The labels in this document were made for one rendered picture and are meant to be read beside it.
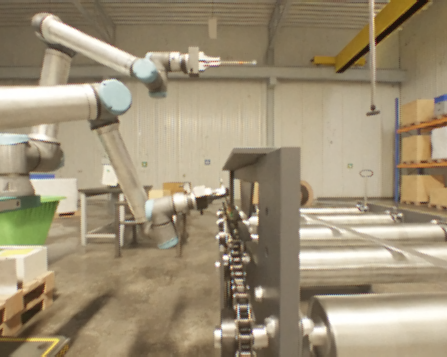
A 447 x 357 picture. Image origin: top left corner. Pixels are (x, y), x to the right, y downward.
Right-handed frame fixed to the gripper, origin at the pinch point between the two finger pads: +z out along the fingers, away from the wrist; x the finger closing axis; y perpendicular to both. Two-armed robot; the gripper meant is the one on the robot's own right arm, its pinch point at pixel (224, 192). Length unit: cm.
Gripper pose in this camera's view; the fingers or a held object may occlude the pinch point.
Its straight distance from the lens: 100.8
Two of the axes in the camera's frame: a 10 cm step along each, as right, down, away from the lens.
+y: 2.7, 8.1, -5.2
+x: 0.2, -5.4, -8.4
